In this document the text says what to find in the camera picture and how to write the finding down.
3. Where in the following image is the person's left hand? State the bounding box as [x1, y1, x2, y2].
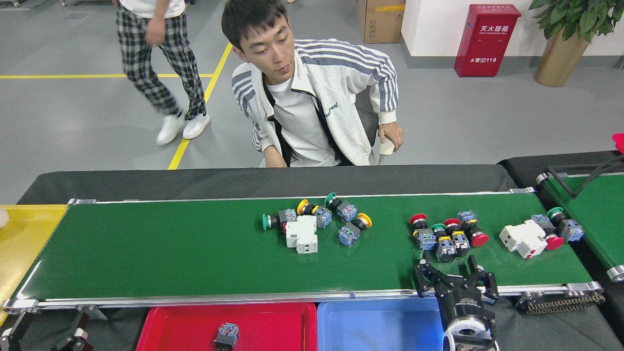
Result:
[378, 122, 404, 154]

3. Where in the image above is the yellow plastic tray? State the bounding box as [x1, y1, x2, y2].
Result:
[0, 205, 69, 326]

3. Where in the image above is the gold plant pot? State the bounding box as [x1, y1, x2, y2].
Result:
[534, 30, 590, 88]

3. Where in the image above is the red plastic tray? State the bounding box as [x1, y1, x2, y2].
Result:
[136, 302, 317, 351]

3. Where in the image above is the blue plastic tray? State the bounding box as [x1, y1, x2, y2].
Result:
[317, 296, 449, 351]

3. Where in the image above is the cardboard box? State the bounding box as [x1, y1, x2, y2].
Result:
[357, 0, 406, 44]

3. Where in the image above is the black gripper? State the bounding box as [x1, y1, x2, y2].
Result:
[413, 253, 500, 326]

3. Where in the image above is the person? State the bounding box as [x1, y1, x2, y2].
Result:
[222, 0, 404, 169]
[113, 0, 211, 147]

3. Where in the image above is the white circuit breaker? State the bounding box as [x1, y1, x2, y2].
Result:
[284, 214, 319, 254]
[499, 219, 549, 259]

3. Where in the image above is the green conveyor belt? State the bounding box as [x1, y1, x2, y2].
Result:
[536, 172, 624, 282]
[0, 188, 605, 315]

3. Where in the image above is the grey blue switch part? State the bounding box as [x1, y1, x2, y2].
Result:
[214, 322, 240, 351]

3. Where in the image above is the black cable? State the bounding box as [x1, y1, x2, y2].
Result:
[545, 155, 624, 199]

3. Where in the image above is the red fire extinguisher box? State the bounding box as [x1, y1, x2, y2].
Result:
[453, 4, 521, 78]

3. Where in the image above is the person's hand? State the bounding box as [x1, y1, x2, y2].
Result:
[145, 17, 169, 47]

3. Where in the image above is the green push button switch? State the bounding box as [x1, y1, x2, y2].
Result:
[325, 192, 359, 223]
[262, 209, 298, 231]
[431, 223, 458, 263]
[546, 207, 585, 243]

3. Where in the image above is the green potted plant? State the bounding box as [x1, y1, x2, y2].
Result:
[529, 0, 624, 43]

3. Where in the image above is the person's right hand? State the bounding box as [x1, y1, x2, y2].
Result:
[263, 145, 288, 169]

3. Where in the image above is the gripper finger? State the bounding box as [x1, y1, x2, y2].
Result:
[51, 311, 94, 351]
[0, 312, 36, 351]

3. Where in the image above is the conveyor drive chain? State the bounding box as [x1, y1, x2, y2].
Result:
[516, 292, 606, 315]

